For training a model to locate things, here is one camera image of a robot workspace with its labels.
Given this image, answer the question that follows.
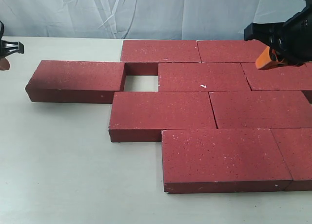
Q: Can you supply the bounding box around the red brick with white chip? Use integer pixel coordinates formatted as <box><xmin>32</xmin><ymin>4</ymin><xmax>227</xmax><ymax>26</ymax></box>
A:
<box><xmin>158</xmin><ymin>63</ymin><xmax>251</xmax><ymax>92</ymax></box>

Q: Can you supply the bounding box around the back left base brick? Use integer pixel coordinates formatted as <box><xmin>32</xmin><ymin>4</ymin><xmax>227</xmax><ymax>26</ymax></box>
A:
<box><xmin>120</xmin><ymin>40</ymin><xmax>201</xmax><ymax>75</ymax></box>

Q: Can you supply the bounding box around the front left base brick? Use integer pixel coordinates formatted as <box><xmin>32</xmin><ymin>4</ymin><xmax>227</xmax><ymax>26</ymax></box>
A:
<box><xmin>161</xmin><ymin>129</ymin><xmax>293</xmax><ymax>194</ymax></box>

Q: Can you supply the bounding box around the base brick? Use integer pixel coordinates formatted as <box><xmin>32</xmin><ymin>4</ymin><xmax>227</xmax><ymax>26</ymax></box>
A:
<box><xmin>272</xmin><ymin>128</ymin><xmax>312</xmax><ymax>191</ymax></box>
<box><xmin>120</xmin><ymin>40</ymin><xmax>201</xmax><ymax>75</ymax></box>
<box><xmin>161</xmin><ymin>129</ymin><xmax>293</xmax><ymax>194</ymax></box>
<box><xmin>197</xmin><ymin>40</ymin><xmax>266</xmax><ymax>63</ymax></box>

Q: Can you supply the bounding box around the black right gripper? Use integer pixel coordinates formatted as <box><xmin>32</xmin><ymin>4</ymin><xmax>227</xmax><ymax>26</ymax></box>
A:
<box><xmin>244</xmin><ymin>7</ymin><xmax>312</xmax><ymax>70</ymax></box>

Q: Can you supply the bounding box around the front right base brick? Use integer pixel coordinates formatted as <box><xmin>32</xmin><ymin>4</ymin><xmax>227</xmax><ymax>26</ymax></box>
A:
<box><xmin>272</xmin><ymin>128</ymin><xmax>312</xmax><ymax>191</ymax></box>

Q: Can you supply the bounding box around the wrinkled blue backdrop cloth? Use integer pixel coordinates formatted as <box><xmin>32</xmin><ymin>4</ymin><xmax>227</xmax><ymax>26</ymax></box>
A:
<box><xmin>0</xmin><ymin>0</ymin><xmax>305</xmax><ymax>40</ymax></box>

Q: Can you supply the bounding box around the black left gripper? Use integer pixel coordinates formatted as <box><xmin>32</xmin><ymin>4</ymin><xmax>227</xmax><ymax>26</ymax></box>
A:
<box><xmin>0</xmin><ymin>40</ymin><xmax>24</xmax><ymax>71</ymax></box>

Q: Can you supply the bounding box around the back right base brick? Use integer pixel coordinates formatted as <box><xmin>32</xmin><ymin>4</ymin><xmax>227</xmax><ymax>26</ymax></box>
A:
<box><xmin>197</xmin><ymin>40</ymin><xmax>266</xmax><ymax>63</ymax></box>

